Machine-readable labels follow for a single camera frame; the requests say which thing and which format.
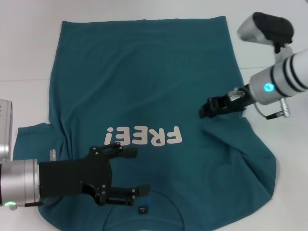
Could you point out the teal blue printed t-shirt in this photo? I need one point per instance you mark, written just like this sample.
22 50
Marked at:
144 84

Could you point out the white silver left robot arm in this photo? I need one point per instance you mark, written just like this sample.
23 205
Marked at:
19 180

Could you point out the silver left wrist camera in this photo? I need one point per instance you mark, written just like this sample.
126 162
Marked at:
4 130

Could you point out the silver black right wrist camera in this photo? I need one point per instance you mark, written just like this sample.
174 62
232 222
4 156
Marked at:
269 24

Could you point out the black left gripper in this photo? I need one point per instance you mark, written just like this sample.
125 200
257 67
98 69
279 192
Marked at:
72 175

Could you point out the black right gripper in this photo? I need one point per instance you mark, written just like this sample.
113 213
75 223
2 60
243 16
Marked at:
240 104

